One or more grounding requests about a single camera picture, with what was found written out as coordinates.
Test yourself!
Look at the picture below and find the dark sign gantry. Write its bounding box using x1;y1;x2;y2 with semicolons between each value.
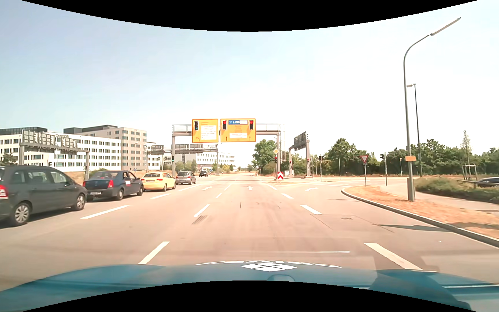
288;131;311;177

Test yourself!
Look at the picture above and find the dark grey minivan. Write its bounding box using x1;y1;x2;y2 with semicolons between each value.
0;165;88;227

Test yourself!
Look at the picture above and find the tall curved lamp post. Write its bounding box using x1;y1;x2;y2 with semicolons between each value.
403;17;462;202

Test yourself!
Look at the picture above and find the row of green trees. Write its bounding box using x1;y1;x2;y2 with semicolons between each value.
252;123;499;177

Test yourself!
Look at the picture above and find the white office building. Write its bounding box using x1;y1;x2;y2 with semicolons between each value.
0;127;123;173

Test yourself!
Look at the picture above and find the dry grass verge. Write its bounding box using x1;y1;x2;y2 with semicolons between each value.
345;185;499;248

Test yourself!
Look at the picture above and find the low green hedge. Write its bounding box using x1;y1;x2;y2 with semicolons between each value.
414;176;499;208

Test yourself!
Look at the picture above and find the car's own bonnet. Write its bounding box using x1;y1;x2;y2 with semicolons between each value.
0;261;499;312

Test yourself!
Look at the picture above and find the give way sign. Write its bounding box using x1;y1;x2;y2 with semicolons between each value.
360;155;370;187

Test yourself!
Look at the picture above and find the yellow car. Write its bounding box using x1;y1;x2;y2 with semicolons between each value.
141;172;177;192

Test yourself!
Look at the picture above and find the grey office building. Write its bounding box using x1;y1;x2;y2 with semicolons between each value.
63;125;148;171

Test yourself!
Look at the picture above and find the grey sign gantry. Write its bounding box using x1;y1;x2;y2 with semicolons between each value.
18;130;91;180

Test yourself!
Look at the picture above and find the grey asphalt road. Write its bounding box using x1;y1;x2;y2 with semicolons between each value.
0;172;499;300

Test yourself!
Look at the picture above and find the young staked tree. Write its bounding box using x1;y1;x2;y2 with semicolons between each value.
460;129;479;181

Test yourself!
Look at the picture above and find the thin dark lamp post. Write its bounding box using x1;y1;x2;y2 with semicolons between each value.
407;83;423;177

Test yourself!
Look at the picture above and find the sign gantry with yellow signs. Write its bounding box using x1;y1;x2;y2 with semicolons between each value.
171;118;282;177

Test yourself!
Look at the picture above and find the dark blue saloon car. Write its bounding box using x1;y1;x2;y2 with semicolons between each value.
83;170;145;202

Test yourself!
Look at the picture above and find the distant white building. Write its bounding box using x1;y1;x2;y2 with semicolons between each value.
148;152;236;171

